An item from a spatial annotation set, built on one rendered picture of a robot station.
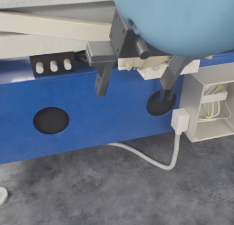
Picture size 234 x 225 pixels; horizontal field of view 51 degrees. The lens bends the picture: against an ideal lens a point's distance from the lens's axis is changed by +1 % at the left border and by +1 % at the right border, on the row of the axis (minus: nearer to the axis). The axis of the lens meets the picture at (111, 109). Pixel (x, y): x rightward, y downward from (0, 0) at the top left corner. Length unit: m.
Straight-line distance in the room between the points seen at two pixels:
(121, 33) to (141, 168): 1.04
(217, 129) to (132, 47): 0.96
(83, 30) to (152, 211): 0.80
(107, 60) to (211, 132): 0.93
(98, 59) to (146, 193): 0.94
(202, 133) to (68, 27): 0.75
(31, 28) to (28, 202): 0.78
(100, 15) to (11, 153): 0.69
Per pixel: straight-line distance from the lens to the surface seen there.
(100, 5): 0.91
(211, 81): 1.03
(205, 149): 1.48
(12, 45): 0.87
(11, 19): 0.85
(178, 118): 1.09
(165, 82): 0.47
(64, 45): 0.87
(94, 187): 1.23
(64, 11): 0.89
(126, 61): 0.73
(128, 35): 0.32
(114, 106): 1.06
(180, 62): 0.44
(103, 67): 0.38
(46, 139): 1.11
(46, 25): 0.85
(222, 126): 1.28
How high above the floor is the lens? 0.97
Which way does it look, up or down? 35 degrees down
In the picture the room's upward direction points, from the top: 2 degrees counter-clockwise
